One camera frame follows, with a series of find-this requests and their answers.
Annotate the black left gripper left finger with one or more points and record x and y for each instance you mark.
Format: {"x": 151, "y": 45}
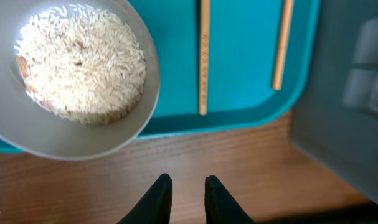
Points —
{"x": 155, "y": 205}

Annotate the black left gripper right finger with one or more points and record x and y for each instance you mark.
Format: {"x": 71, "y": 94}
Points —
{"x": 220, "y": 206}

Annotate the white rice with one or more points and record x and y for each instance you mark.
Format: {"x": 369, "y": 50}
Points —
{"x": 81, "y": 63}

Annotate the grey bowl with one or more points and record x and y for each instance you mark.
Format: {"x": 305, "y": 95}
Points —
{"x": 27, "y": 126}

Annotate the wooden chopstick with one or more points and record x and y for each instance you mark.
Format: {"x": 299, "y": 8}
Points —
{"x": 284, "y": 35}
{"x": 204, "y": 55}

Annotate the grey dishwasher rack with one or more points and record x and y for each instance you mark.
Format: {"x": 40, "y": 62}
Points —
{"x": 336, "y": 120}

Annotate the teal plastic tray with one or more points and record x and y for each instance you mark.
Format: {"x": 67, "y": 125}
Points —
{"x": 243, "y": 42}

